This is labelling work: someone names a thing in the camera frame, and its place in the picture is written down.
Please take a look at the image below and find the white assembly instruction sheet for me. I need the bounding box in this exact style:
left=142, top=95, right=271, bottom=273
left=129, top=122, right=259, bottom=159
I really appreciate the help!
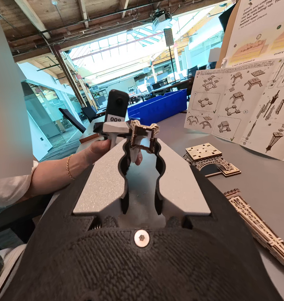
left=184, top=54, right=284, bottom=164

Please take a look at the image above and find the ceiling projector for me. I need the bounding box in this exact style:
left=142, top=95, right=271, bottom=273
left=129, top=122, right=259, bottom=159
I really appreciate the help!
left=152, top=11, right=172, bottom=31

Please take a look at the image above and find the row of office desks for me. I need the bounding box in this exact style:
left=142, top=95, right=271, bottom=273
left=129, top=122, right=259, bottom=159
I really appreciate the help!
left=130, top=75, right=194, bottom=99

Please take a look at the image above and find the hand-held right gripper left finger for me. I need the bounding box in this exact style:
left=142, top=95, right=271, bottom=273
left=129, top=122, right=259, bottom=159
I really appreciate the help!
left=72, top=137, right=130, bottom=216

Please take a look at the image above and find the brown cardboard board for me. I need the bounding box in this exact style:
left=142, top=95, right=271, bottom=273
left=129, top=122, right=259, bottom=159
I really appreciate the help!
left=215, top=0, right=243, bottom=69

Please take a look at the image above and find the blue plastic bin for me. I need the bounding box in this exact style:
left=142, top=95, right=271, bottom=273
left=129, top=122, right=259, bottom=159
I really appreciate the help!
left=127, top=89, right=188, bottom=124

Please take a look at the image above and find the black chair back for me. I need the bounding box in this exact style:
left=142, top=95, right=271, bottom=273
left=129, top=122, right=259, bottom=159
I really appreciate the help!
left=58, top=108, right=86, bottom=134

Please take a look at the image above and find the printed sheet with yellow pictures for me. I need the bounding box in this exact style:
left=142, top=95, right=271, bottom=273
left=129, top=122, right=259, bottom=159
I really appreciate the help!
left=225, top=0, right=284, bottom=69

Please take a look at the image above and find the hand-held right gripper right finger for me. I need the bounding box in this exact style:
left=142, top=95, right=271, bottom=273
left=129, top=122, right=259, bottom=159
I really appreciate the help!
left=154, top=138, right=212, bottom=217

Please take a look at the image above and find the wooden tower arched base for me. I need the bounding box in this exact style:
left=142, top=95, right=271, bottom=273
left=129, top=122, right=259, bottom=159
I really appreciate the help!
left=183, top=143, right=242, bottom=177

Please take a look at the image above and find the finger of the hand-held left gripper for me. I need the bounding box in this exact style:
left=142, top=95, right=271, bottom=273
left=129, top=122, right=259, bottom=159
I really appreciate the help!
left=102, top=122, right=130, bottom=135

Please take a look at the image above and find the person's left hand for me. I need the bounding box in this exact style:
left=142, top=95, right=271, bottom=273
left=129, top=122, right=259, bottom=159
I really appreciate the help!
left=85, top=139, right=143, bottom=166

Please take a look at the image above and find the black speaker on pole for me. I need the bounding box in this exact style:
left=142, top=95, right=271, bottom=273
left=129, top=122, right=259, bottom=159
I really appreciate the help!
left=164, top=28, right=178, bottom=83

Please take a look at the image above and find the gold chain bracelet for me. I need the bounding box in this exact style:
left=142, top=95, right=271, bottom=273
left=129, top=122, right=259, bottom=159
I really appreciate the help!
left=66, top=154, right=75, bottom=180

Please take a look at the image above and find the white printed t-shirt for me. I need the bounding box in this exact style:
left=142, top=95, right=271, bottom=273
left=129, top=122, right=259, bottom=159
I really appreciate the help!
left=0, top=161, right=39, bottom=207

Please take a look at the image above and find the wooden tower spire section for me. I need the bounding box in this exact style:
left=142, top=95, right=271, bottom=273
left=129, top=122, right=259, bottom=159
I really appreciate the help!
left=223, top=188, right=284, bottom=268

